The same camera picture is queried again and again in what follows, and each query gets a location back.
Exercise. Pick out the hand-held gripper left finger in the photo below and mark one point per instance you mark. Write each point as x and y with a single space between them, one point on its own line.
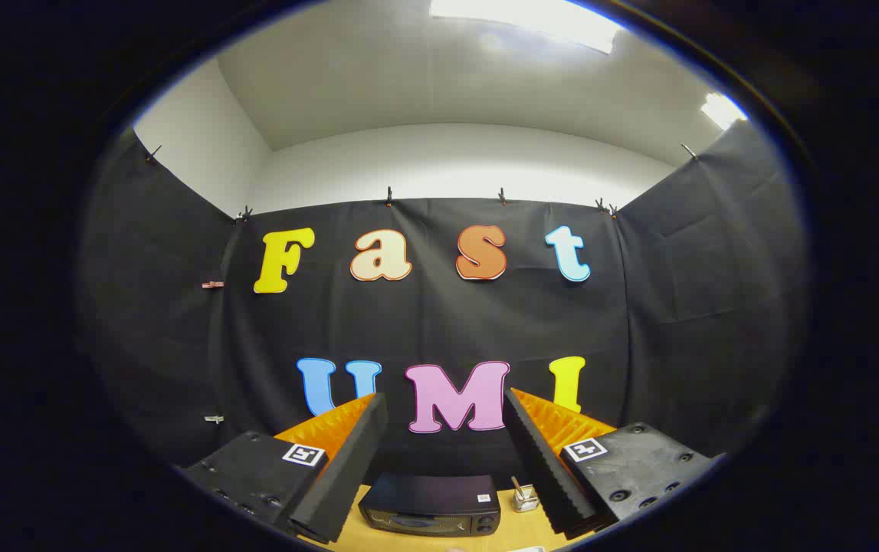
347 468

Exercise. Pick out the ceiling light panel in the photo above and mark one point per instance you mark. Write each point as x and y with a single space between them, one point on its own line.
723 111
531 19

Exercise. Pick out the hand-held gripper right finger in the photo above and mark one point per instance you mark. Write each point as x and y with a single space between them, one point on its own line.
542 468

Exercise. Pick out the black backdrop cloth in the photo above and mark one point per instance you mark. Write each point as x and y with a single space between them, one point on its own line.
439 322

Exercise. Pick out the black toaster oven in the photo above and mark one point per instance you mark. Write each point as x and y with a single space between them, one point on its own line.
431 498

